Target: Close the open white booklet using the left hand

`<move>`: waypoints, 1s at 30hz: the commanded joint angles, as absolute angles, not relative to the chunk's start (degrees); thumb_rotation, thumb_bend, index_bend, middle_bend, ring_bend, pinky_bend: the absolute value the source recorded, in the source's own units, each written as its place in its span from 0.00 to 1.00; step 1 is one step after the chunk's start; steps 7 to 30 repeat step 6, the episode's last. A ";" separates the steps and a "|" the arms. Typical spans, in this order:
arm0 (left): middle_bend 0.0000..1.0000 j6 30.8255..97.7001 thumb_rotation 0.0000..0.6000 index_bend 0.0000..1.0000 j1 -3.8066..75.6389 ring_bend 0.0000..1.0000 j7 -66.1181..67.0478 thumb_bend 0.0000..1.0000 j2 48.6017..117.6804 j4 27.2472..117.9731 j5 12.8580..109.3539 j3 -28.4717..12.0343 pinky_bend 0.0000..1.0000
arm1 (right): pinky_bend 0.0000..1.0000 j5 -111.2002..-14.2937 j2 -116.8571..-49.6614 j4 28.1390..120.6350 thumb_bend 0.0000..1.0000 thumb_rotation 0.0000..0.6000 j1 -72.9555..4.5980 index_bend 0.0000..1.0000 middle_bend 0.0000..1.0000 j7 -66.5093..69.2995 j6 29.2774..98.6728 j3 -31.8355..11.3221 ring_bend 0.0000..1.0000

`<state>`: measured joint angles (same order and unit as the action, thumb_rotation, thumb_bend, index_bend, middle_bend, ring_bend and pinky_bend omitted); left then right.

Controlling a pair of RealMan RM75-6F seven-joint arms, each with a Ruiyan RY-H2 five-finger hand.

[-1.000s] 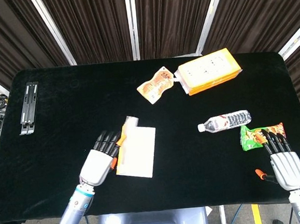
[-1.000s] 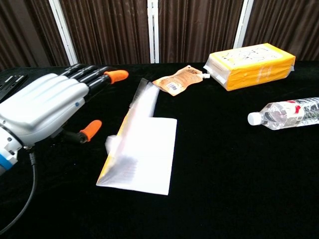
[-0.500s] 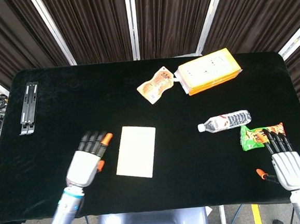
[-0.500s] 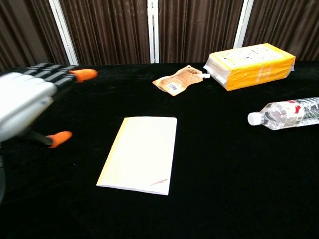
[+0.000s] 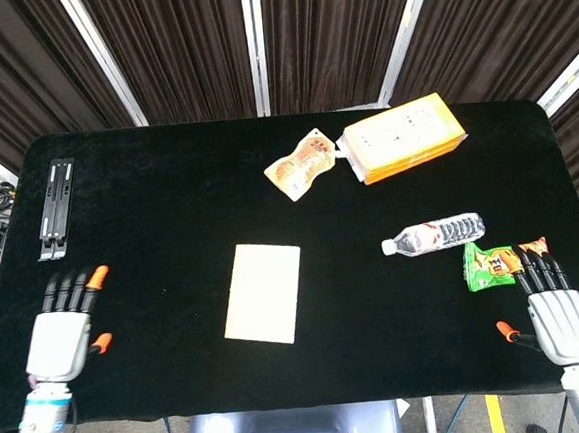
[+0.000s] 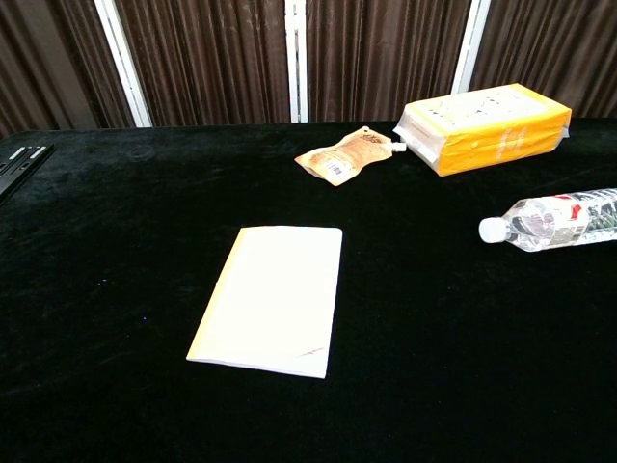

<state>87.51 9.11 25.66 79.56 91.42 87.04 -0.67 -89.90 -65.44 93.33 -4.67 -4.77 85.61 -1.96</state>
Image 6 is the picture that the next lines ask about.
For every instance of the yellow tissue pack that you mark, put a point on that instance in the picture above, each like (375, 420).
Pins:
(487, 130)

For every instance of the white partition frame post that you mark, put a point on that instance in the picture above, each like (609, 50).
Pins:
(470, 46)
(296, 60)
(123, 62)

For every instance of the orange spout pouch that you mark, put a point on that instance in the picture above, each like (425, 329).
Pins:
(344, 156)

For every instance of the white paper booklet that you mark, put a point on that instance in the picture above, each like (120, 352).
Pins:
(275, 299)

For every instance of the dark brown pleated curtain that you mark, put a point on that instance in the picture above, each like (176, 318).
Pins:
(549, 48)
(381, 58)
(48, 62)
(207, 60)

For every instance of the clear plastic water bottle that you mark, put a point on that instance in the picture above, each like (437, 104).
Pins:
(554, 222)

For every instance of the black velvet tablecloth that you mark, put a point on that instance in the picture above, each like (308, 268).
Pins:
(120, 265)

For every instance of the black folded laptop stand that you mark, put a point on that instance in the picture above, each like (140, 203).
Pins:
(21, 166)

